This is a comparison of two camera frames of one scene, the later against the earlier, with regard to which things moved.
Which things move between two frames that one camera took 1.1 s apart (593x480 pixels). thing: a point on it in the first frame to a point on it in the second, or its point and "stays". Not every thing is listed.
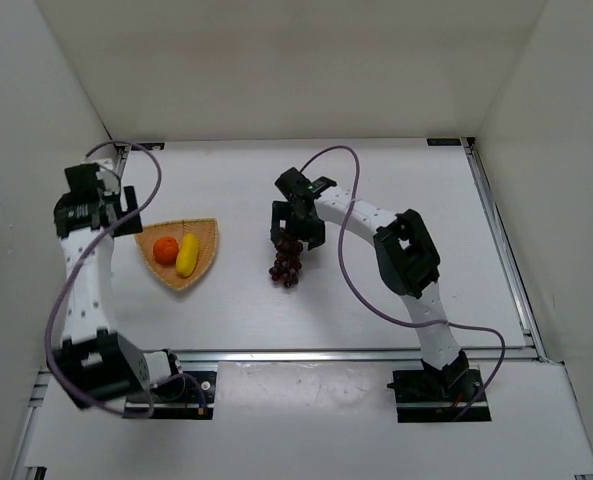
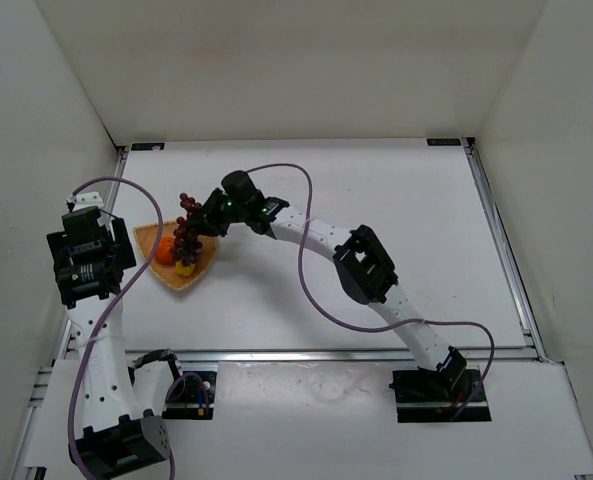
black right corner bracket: [443, 141] stays
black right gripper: [297, 220] to [209, 213]
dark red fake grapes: [287, 263] to [186, 244]
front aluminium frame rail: [349, 356] stays
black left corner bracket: [149, 146] stays
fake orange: [165, 250] stays
